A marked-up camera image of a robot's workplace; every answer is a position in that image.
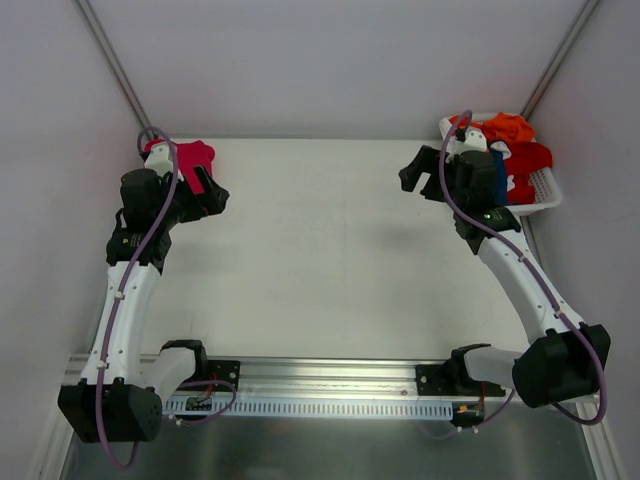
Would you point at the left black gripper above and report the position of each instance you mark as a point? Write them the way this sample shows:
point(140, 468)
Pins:
point(195, 195)

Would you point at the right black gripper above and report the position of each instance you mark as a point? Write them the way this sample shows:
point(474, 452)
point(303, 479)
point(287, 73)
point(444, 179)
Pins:
point(439, 176)

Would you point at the crimson pink t shirt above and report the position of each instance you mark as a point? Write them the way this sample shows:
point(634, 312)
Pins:
point(190, 156)

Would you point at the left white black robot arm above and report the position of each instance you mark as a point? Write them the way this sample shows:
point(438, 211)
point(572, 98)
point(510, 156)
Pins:
point(114, 400)

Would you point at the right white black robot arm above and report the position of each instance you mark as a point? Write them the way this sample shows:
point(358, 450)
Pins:
point(566, 357)

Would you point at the blue t shirt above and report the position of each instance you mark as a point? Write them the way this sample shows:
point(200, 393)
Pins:
point(501, 184)

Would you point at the orange t shirt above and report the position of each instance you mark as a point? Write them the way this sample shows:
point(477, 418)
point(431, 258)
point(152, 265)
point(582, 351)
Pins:
point(499, 127)

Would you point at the red t shirt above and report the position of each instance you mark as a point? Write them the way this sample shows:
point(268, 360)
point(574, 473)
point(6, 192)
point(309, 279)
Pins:
point(526, 159)

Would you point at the white plastic laundry basket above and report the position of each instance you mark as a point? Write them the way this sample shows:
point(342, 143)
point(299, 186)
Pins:
point(548, 194)

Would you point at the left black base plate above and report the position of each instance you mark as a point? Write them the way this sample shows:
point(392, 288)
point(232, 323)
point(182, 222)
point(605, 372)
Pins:
point(225, 372)

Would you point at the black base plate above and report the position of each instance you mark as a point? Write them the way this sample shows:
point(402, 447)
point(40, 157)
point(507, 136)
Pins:
point(225, 372)
point(432, 380)

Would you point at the aluminium mounting rail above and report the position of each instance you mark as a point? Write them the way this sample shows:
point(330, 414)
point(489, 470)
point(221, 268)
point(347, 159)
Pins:
point(325, 372)

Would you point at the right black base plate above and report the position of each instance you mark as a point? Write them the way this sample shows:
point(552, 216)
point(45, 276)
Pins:
point(432, 380)

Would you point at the white slotted cable duct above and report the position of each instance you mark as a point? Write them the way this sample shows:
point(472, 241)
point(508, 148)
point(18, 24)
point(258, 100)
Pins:
point(405, 409)

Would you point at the left aluminium frame post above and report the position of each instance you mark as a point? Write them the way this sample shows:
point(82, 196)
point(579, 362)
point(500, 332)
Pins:
point(105, 47)

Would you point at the aluminium frame post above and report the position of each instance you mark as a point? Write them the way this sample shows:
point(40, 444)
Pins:
point(105, 47)
point(576, 28)

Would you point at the right aluminium frame post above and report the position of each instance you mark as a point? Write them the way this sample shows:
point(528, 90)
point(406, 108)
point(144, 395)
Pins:
point(576, 28)

